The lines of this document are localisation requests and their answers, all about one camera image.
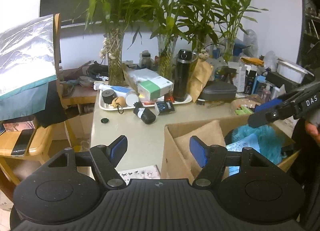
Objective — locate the bamboo plant vase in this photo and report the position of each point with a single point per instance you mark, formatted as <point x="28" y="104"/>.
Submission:
<point x="114" y="32"/>
<point x="227" y="21"/>
<point x="169" y="18"/>

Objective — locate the left bamboo plant vase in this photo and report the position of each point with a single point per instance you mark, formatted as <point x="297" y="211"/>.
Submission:
<point x="114" y="32"/>

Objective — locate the person's right hand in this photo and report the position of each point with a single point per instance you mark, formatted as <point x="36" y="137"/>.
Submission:
<point x="313" y="131"/>

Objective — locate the smartphone on chair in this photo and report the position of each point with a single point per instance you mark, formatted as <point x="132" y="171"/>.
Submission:
<point x="23" y="142"/>

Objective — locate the green white box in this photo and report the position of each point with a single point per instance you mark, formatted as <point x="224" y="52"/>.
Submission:
<point x="155" y="88"/>

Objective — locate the white foil container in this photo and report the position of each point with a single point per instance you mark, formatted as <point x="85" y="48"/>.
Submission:
<point x="292" y="71"/>

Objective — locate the wooden ball keychain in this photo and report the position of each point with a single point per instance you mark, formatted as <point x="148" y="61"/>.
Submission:
<point x="118" y="102"/>

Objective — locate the middle bamboo plant vase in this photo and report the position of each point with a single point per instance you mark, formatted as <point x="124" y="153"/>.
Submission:
<point x="169" y="18"/>

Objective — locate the right bamboo plant vase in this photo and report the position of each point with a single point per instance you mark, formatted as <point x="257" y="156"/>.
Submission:
<point x="227" y="21"/>

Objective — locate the green packets in bowl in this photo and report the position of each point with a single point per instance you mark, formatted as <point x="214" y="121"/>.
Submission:
<point x="243" y="110"/>

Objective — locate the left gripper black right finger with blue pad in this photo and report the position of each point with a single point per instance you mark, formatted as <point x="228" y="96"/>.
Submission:
<point x="212" y="161"/>

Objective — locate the small brown burlap pouch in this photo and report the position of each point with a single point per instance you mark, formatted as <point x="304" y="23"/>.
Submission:
<point x="210" y="134"/>

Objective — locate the teal bath loofah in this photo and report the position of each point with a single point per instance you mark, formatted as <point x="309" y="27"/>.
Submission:
<point x="270" y="142"/>

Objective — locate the small black cylinder speaker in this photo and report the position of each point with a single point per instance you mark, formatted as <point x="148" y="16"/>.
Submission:
<point x="108" y="96"/>

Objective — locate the white rectangular tray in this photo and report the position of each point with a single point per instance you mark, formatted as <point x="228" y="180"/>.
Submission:
<point x="108" y="107"/>

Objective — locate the black rolled pouch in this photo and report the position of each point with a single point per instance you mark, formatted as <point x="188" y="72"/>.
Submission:
<point x="143" y="113"/>

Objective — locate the grey zippered case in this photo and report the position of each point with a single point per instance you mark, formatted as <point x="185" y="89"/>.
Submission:
<point x="218" y="91"/>

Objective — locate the wooden chair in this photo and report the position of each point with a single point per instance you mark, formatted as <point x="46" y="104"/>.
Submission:
<point x="41" y="140"/>

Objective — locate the brown kraft paper bag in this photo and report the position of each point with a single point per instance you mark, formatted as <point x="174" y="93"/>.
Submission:
<point x="199" y="78"/>

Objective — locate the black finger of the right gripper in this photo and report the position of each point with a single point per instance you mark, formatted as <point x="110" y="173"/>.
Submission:
<point x="262" y="118"/>

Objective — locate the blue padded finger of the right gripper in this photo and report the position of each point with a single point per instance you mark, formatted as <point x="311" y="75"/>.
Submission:
<point x="267" y="105"/>

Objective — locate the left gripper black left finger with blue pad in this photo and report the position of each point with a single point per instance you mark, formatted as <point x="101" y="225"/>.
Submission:
<point x="105" y="159"/>

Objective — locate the black thermos bottle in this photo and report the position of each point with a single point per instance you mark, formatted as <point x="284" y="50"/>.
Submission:
<point x="184" y="60"/>

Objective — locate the small black round cap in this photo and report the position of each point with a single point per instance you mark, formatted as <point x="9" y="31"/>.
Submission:
<point x="104" y="120"/>

